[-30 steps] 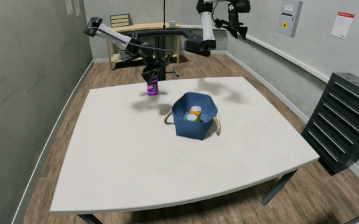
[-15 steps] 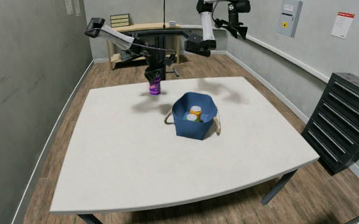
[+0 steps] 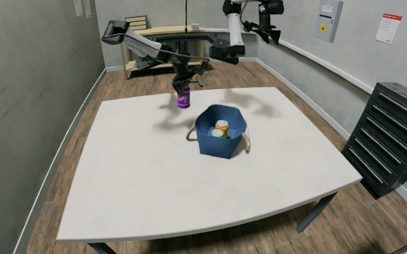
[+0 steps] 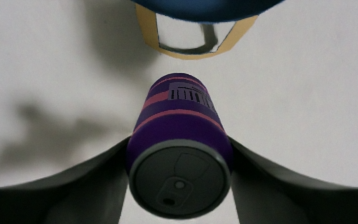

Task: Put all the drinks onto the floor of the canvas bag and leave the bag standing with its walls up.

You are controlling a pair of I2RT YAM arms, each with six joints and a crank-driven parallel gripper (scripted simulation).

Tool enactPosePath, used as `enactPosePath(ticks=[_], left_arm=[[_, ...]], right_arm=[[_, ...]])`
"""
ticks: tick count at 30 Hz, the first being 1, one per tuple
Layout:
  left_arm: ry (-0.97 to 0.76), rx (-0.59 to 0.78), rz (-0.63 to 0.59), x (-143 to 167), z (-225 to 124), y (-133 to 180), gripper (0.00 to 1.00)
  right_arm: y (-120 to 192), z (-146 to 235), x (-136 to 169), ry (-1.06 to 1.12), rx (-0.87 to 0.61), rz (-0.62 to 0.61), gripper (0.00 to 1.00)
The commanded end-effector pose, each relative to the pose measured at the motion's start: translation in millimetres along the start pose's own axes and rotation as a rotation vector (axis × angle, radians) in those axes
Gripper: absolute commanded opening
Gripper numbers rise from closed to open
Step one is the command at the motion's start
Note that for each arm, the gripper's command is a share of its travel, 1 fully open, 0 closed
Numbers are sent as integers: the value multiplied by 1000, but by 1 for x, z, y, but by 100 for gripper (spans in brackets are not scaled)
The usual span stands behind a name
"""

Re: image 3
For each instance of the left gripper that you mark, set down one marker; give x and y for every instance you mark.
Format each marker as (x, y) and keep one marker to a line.
(265, 22)

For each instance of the purple drink can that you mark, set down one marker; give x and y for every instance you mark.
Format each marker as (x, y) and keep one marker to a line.
(184, 102)

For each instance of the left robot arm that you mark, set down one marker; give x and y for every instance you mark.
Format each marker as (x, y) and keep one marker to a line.
(237, 48)

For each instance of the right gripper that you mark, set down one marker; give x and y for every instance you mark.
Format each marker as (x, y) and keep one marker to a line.
(182, 78)

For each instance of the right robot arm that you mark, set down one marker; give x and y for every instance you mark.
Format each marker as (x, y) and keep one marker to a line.
(140, 45)

